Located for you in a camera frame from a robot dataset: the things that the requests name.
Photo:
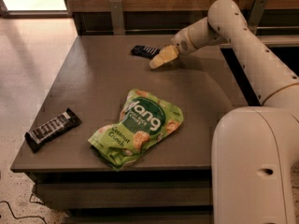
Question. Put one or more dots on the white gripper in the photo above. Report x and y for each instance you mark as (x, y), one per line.
(181, 43)

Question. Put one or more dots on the blue rxbar snack bar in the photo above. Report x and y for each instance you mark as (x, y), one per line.
(144, 51)

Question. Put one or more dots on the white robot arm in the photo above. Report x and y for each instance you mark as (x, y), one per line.
(253, 147)

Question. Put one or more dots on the green dang chips bag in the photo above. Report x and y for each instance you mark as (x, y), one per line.
(145, 120)

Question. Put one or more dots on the grey drawer cabinet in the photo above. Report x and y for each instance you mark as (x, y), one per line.
(171, 182)

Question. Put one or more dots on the black chocolate bar wrapper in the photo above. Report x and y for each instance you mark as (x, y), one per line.
(52, 129)

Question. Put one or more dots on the left metal bracket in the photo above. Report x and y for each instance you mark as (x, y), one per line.
(117, 18)

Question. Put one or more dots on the metal bracket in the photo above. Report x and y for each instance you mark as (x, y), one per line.
(256, 14)
(117, 18)

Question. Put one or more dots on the right metal bracket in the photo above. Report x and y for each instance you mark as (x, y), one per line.
(256, 14)

